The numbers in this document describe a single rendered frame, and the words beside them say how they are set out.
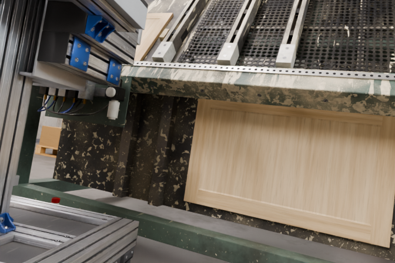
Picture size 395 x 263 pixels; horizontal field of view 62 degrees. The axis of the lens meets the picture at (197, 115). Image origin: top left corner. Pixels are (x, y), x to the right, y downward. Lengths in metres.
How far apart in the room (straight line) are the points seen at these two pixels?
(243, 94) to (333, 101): 0.35
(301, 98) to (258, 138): 0.33
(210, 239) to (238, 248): 0.12
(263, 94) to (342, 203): 0.57
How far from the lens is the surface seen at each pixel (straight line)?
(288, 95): 1.34
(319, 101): 1.34
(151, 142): 1.79
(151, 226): 1.53
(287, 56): 1.42
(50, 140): 5.21
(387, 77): 1.37
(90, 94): 1.61
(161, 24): 1.95
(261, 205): 1.57
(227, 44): 1.54
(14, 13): 1.08
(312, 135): 1.53
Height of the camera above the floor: 0.57
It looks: 4 degrees up
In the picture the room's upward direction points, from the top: 8 degrees clockwise
